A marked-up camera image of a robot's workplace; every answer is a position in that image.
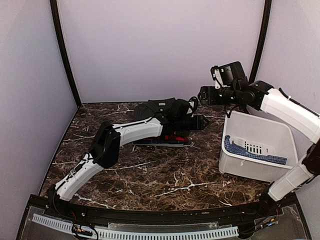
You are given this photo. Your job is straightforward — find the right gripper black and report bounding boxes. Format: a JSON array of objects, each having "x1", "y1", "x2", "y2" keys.
[{"x1": 198, "y1": 85, "x2": 240, "y2": 105}]

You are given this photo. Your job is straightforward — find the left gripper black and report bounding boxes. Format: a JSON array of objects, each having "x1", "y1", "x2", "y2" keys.
[{"x1": 177, "y1": 114, "x2": 210, "y2": 130}]

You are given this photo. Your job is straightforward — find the dark pinstripe long sleeve shirt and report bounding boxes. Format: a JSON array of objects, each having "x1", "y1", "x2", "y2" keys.
[{"x1": 133, "y1": 97, "x2": 176, "y2": 121}]

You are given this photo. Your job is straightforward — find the red black plaid shirt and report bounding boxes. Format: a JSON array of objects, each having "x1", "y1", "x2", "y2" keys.
[{"x1": 163, "y1": 135, "x2": 189, "y2": 144}]

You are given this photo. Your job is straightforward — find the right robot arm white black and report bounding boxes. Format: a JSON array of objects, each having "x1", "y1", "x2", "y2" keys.
[{"x1": 197, "y1": 81, "x2": 320, "y2": 217}]

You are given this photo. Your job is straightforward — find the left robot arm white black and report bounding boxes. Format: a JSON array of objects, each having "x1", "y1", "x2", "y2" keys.
[{"x1": 47, "y1": 115, "x2": 209, "y2": 218}]

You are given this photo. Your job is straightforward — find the blue checked shirt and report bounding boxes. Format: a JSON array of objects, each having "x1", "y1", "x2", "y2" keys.
[{"x1": 223, "y1": 134, "x2": 287, "y2": 165}]

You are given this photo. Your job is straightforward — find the white plastic bin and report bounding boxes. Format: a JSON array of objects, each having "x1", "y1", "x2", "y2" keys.
[{"x1": 218, "y1": 111, "x2": 299, "y2": 183}]

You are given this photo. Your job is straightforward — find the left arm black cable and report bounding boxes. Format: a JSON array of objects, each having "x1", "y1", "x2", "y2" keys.
[{"x1": 187, "y1": 96, "x2": 200, "y2": 117}]

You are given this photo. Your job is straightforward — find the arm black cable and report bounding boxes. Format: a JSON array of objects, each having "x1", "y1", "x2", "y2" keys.
[
  {"x1": 187, "y1": 96, "x2": 200, "y2": 117},
  {"x1": 224, "y1": 103, "x2": 238, "y2": 120}
]

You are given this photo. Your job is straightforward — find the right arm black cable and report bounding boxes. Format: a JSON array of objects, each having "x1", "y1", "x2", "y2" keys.
[{"x1": 224, "y1": 103, "x2": 238, "y2": 120}]

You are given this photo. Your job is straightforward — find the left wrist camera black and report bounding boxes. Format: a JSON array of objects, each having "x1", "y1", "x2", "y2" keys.
[{"x1": 171, "y1": 99, "x2": 194, "y2": 118}]

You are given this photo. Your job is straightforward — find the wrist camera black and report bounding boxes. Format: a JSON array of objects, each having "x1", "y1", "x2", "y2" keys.
[
  {"x1": 210, "y1": 61, "x2": 249, "y2": 90},
  {"x1": 171, "y1": 99, "x2": 194, "y2": 118}
]

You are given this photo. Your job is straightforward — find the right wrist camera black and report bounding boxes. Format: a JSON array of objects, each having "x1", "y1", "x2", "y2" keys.
[{"x1": 210, "y1": 61, "x2": 249, "y2": 90}]

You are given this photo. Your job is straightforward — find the right black frame post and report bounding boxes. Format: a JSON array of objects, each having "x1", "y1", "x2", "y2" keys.
[{"x1": 249, "y1": 0, "x2": 272, "y2": 84}]

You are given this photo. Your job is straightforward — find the black frame post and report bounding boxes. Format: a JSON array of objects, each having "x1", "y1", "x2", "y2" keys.
[
  {"x1": 249, "y1": 0, "x2": 272, "y2": 84},
  {"x1": 49, "y1": 0, "x2": 82, "y2": 108}
]

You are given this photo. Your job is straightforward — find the black curved front rail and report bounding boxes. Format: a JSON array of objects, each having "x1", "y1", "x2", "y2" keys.
[{"x1": 27, "y1": 194, "x2": 298, "y2": 229}]

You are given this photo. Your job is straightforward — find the white slotted cable duct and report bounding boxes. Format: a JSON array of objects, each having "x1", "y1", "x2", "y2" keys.
[{"x1": 32, "y1": 213, "x2": 239, "y2": 240}]

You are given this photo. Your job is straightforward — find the left black frame post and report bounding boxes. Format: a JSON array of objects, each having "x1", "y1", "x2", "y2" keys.
[{"x1": 49, "y1": 0, "x2": 82, "y2": 108}]

